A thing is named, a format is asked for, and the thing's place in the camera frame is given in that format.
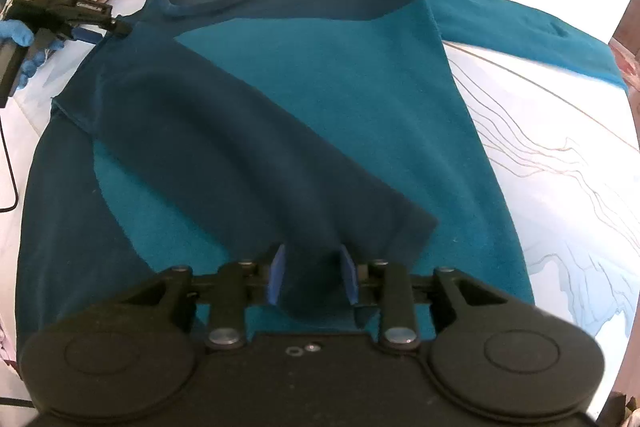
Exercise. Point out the blue gloved left hand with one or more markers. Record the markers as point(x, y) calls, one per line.
point(22, 36)

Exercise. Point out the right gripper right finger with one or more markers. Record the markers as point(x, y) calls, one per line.
point(350, 279)

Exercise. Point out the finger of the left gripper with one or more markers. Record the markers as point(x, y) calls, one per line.
point(86, 35)

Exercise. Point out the teal two-tone sweater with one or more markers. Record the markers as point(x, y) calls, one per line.
point(219, 129)

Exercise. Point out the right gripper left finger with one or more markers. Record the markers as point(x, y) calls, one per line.
point(276, 275)

